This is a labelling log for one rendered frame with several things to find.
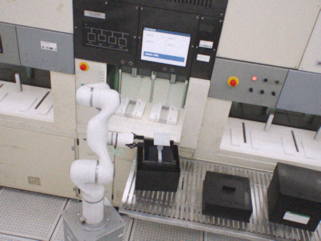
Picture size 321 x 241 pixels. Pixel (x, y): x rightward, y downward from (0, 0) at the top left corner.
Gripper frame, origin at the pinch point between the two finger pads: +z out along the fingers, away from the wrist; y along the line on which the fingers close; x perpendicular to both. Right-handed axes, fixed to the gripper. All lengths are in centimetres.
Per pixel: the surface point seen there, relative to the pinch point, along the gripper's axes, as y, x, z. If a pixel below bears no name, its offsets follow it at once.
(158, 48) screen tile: -27, 51, 6
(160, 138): -0.3, 2.8, 11.6
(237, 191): 19, -20, 62
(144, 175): 13.4, -16.6, 3.8
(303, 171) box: 13, -4, 102
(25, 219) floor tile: -22, -106, -86
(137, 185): 13.2, -25.4, 0.1
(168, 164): 11.6, -7.6, 17.7
